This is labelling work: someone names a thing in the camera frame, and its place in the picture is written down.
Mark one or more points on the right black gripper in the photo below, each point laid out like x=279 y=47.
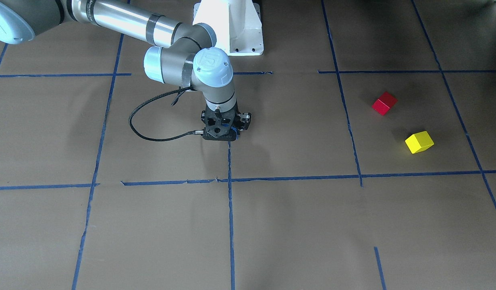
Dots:
x=243 y=120

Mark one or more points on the blue wooden block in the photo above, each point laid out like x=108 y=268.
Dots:
x=236 y=131

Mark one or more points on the red wooden block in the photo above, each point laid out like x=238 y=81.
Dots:
x=384 y=103

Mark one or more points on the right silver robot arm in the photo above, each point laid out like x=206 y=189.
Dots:
x=180 y=54

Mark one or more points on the yellow wooden block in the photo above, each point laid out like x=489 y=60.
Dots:
x=419 y=142

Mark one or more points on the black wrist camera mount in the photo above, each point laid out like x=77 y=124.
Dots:
x=217 y=130

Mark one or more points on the white pedestal column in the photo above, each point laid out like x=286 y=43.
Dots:
x=237 y=25

